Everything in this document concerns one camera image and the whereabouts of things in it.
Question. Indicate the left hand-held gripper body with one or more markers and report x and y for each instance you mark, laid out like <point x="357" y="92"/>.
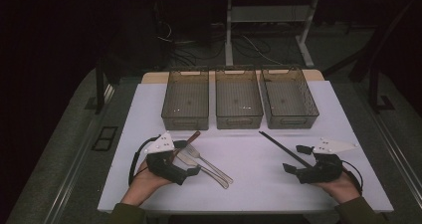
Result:
<point x="159" y="146"/>

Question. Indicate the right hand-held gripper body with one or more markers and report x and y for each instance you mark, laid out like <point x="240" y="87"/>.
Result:
<point x="326" y="169"/>

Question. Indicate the brown wooden spoon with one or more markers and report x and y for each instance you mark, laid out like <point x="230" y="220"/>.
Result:
<point x="194" y="137"/>

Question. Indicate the metal fork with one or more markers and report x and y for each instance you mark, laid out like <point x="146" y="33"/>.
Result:
<point x="209" y="164"/>

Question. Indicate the transparent brown plastic bin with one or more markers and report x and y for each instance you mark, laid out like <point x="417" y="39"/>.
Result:
<point x="185" y="101"/>
<point x="287" y="99"/>
<point x="238" y="99"/>

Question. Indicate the person's right hand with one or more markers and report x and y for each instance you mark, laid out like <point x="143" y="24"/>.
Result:
<point x="341" y="189"/>

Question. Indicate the person's left hand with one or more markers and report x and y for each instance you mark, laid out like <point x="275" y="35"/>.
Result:
<point x="142" y="187"/>

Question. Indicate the metal knife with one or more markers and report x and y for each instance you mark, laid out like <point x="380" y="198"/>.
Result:
<point x="212" y="176"/>

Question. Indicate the white foam board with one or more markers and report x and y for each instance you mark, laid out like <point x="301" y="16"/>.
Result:
<point x="252" y="171"/>

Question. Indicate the dark metal stand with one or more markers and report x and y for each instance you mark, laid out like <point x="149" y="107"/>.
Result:
<point x="99" y="88"/>
<point x="376" y="91"/>

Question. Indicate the white metal stand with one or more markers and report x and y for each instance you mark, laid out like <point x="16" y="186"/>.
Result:
<point x="270" y="14"/>

